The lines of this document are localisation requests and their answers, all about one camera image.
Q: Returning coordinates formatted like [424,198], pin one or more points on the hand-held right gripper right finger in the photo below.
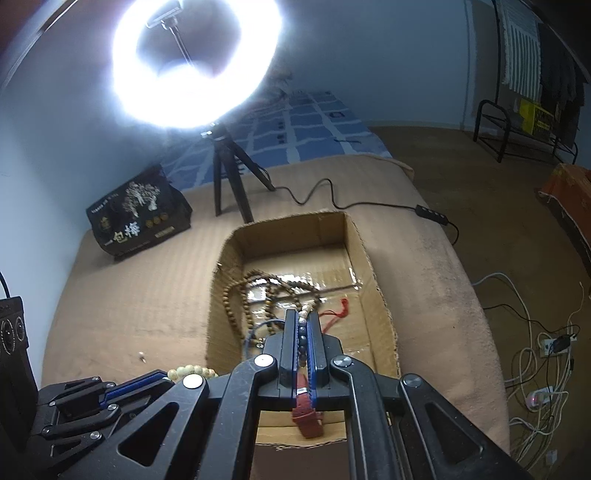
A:
[315,350]

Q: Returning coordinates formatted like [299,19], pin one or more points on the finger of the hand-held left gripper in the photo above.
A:
[92,422]
[138,386]

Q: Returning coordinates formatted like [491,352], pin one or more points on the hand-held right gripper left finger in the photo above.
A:
[290,350]

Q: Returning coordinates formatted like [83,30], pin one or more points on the cardboard box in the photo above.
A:
[369,286]

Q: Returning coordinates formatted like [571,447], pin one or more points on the black printed snack bag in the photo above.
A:
[138,212]

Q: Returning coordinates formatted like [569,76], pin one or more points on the black tripod stand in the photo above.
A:
[219,184]

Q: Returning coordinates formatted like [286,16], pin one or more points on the blue checked bedsheet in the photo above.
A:
[304,129]

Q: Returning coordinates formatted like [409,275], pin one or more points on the white power strip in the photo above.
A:
[545,345]
[539,398]

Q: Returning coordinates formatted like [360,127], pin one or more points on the black charger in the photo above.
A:
[561,344]

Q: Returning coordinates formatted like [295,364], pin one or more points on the folded floral quilt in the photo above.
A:
[279,81]

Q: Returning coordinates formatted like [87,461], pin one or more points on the black clothes rack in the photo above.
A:
[489,124]

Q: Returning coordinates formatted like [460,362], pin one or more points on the yellow box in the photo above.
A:
[535,117]

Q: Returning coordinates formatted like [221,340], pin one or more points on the white striped towel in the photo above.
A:
[519,50]

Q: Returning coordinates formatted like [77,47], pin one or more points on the dark hanging garments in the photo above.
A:
[561,78]

